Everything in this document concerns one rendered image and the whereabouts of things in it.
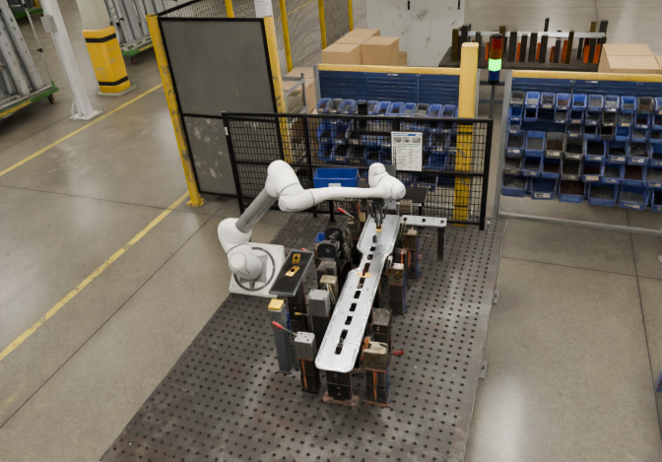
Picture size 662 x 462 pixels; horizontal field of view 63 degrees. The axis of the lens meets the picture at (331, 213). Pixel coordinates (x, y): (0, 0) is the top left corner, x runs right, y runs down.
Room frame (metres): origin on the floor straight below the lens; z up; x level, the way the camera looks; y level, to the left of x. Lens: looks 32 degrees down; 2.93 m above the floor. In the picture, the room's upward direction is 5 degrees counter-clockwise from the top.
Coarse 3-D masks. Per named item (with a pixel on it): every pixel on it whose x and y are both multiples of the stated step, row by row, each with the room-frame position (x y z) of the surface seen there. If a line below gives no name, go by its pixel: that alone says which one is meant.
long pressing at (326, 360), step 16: (368, 224) 2.97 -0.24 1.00; (384, 224) 2.96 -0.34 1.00; (368, 240) 2.78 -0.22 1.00; (384, 240) 2.77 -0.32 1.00; (384, 256) 2.61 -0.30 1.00; (352, 272) 2.48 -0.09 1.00; (368, 272) 2.47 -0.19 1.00; (352, 288) 2.34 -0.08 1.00; (368, 288) 2.33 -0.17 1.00; (336, 304) 2.21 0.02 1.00; (368, 304) 2.19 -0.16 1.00; (336, 320) 2.10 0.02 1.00; (352, 320) 2.08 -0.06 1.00; (336, 336) 1.98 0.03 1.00; (352, 336) 1.97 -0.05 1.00; (320, 352) 1.88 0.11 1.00; (352, 352) 1.87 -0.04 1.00; (320, 368) 1.79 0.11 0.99; (336, 368) 1.78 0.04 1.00; (352, 368) 1.77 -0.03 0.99
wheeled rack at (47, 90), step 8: (24, 0) 9.23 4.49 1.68; (32, 24) 9.23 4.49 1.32; (40, 48) 9.22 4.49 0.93; (48, 72) 9.23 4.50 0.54; (32, 88) 9.17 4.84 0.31; (48, 88) 9.20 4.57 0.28; (56, 88) 9.23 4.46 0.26; (8, 96) 8.79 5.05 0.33; (16, 96) 8.72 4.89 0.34; (24, 96) 8.76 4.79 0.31; (32, 96) 8.84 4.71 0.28; (40, 96) 8.89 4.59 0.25; (48, 96) 9.13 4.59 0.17; (0, 104) 8.52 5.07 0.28; (8, 104) 8.41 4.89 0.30; (16, 104) 8.46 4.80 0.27; (24, 104) 8.54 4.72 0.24; (0, 112) 8.14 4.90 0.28; (8, 112) 8.24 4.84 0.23
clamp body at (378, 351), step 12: (372, 348) 1.82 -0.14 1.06; (384, 348) 1.82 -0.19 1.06; (372, 360) 1.80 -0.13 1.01; (384, 360) 1.78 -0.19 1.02; (372, 372) 1.80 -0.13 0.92; (384, 372) 1.79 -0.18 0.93; (372, 384) 1.80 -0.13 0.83; (384, 384) 1.80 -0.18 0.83; (372, 396) 1.80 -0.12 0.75; (384, 396) 1.78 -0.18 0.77
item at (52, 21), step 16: (48, 0) 8.37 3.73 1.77; (48, 16) 8.35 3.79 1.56; (48, 32) 8.31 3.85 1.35; (64, 32) 8.46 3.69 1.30; (64, 48) 8.37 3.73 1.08; (64, 64) 8.40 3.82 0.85; (80, 80) 8.46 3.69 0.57; (80, 96) 8.37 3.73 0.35; (80, 112) 8.36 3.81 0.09; (96, 112) 8.49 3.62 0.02
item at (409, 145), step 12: (396, 132) 3.40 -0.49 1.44; (408, 132) 3.38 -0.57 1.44; (420, 132) 3.35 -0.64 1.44; (396, 144) 3.40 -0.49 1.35; (408, 144) 3.38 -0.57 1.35; (420, 144) 3.35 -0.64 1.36; (396, 156) 3.40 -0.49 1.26; (408, 156) 3.38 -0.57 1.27; (420, 156) 3.35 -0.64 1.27; (408, 168) 3.38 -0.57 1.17; (420, 168) 3.35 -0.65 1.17
